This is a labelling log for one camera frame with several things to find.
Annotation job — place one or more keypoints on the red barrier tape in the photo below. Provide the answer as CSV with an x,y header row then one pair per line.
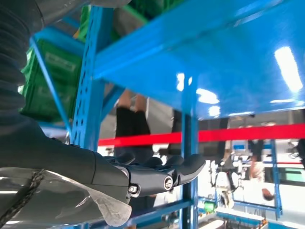
x,y
238,132

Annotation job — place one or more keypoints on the person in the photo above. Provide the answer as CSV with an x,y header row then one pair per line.
x,y
131,126

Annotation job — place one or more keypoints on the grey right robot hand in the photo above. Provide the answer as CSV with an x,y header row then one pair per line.
x,y
59,164

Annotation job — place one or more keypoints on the green plastic crate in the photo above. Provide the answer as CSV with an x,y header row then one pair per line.
x,y
60,61
47,101
152,6

